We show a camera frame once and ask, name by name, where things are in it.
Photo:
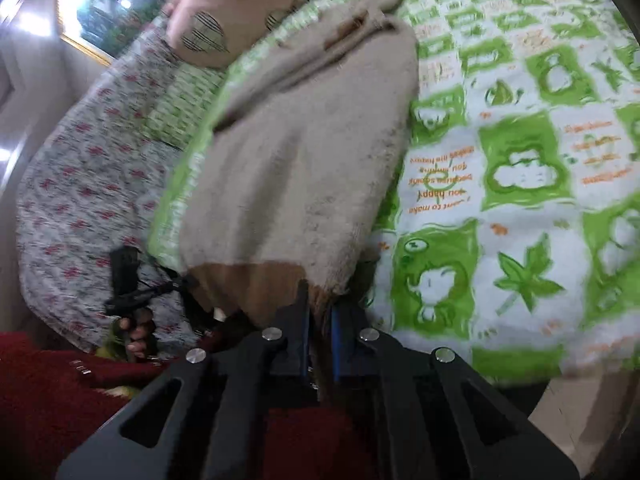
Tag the green printed pillow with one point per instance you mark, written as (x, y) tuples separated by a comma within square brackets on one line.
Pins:
[(180, 105)]

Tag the floral bed sheet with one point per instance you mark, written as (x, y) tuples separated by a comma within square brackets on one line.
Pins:
[(75, 185)]

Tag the red fleece clothing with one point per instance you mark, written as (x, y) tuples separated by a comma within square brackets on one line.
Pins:
[(45, 410)]

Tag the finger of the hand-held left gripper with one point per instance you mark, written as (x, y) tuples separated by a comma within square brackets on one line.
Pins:
[(185, 287)]

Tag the pink heart-print duvet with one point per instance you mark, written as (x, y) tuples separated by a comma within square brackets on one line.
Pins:
[(235, 5)]

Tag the gold framed picture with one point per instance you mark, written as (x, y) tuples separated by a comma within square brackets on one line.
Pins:
[(110, 15)]

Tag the person's left hand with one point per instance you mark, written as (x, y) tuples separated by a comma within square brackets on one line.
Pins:
[(137, 337)]

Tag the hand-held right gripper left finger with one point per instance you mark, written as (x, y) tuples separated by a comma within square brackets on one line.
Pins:
[(295, 342)]

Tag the green printed bed sheet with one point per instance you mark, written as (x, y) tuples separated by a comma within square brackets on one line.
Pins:
[(525, 160)]

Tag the grey towel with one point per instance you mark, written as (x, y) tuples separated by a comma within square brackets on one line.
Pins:
[(310, 160)]

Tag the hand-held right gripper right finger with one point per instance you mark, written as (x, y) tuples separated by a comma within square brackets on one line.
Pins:
[(340, 345)]

